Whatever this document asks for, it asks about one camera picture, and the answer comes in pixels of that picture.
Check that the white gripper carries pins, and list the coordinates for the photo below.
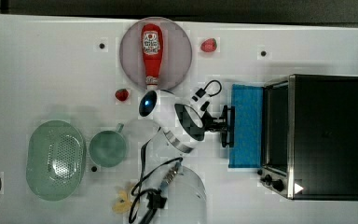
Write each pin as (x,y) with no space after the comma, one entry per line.
(198,98)

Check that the blue oven door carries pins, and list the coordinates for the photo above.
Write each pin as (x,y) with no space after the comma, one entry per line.
(246,151)

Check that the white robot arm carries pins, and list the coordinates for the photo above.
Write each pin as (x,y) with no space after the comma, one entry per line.
(182,125)

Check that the black toaster oven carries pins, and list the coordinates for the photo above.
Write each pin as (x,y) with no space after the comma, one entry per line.
(309,142)

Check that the grey round plate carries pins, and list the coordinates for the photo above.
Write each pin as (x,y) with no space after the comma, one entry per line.
(177,54)

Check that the light red strawberry toy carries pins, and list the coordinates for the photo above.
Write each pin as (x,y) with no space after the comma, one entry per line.
(209,45)

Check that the dark red strawberry toy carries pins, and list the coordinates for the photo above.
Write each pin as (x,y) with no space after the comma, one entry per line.
(122,95)

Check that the red ketchup bottle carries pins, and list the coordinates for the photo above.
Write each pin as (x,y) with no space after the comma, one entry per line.
(152,48)

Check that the peeled banana toy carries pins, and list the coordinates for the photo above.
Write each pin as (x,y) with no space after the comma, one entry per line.
(124,200)

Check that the green oval colander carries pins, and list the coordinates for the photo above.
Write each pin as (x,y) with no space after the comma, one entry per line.
(56,160)

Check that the green cup with handle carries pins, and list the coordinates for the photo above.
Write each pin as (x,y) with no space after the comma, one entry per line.
(108,148)

